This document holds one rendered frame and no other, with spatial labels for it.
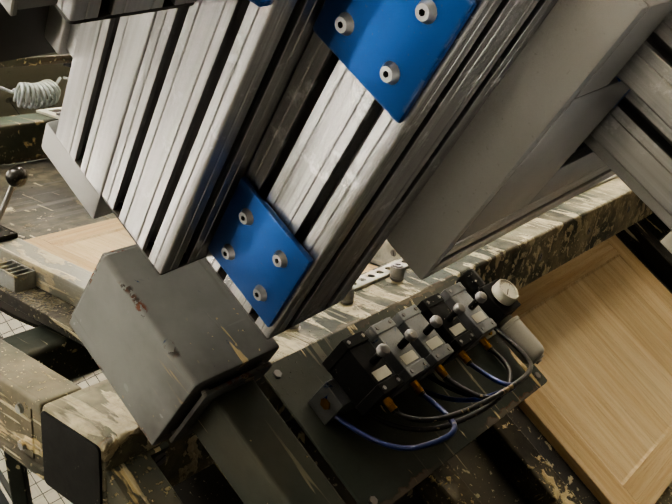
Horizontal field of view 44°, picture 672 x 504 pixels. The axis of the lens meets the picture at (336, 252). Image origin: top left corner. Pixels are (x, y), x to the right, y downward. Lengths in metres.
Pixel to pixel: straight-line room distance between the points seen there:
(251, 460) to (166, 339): 0.14
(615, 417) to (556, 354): 0.19
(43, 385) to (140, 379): 0.25
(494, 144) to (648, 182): 0.14
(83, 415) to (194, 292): 0.23
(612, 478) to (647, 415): 0.28
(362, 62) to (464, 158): 0.13
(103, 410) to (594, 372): 1.31
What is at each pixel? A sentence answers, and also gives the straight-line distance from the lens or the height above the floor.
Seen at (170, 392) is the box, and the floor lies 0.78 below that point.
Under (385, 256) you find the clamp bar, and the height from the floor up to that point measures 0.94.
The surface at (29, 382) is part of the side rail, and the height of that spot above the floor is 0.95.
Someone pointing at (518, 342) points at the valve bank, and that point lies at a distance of 1.39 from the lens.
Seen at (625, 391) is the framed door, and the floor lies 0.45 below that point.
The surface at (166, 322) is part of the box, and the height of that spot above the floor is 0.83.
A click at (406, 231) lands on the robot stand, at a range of 0.65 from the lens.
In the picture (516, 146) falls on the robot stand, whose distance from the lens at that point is 0.57.
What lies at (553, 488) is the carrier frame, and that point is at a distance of 1.66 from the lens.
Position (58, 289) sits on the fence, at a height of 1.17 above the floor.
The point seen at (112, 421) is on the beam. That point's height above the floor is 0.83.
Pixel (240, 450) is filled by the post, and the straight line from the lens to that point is 0.84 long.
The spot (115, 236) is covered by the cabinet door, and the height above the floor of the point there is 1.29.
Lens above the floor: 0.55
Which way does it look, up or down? 16 degrees up
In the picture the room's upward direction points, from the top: 39 degrees counter-clockwise
